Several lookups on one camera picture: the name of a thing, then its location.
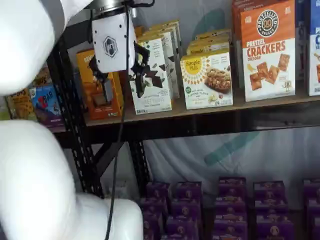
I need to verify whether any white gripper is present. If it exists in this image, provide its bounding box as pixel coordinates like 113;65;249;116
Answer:
88;11;164;104

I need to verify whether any Simple Mills almond bar box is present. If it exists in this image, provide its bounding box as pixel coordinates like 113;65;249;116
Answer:
194;28;232;41
186;41;231;56
179;51;234;110
188;34;232;47

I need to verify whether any tall Simple Mills thins box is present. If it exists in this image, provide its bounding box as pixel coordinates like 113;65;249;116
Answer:
138;31;181;100
149;19;184;51
128;37;174;116
142;24;183;83

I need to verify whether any orange Revival cracker box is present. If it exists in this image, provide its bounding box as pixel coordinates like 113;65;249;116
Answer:
75;48;125;121

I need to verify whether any black metal shelf rack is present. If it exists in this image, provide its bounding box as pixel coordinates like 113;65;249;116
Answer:
46;42;76;151
47;14;320;201

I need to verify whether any yellow brown-spotted snack box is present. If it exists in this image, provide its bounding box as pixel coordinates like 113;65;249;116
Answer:
4;88;39;123
32;66;54;87

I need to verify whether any blue ZBar chocolate chip box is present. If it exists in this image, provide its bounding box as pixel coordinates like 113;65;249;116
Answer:
28;84;64;126

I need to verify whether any purple Annie's snack box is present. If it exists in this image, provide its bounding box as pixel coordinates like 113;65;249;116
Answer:
304;198;320;240
161;233;196;240
254;198;289;216
145;182;172;201
303;178;320;201
218;176;247;197
255;213;295;240
171;198;202;219
139;197;169;217
212;229;249;240
142;213;165;240
253;180;286;201
165;215;200;237
175;181;203;201
216;194;248;214
214;211;249;233

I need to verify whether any Pretzel Crackers cheddar box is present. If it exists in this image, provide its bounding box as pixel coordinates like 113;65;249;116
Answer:
240;0;297;103
231;0;245;90

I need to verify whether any blue and white cracker box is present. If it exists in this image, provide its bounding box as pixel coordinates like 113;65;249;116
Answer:
308;0;320;97

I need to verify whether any white backdrop cloth teal logo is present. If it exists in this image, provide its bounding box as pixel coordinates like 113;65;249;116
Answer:
143;0;320;201

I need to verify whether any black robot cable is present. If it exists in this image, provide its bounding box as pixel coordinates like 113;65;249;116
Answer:
104;0;156;240

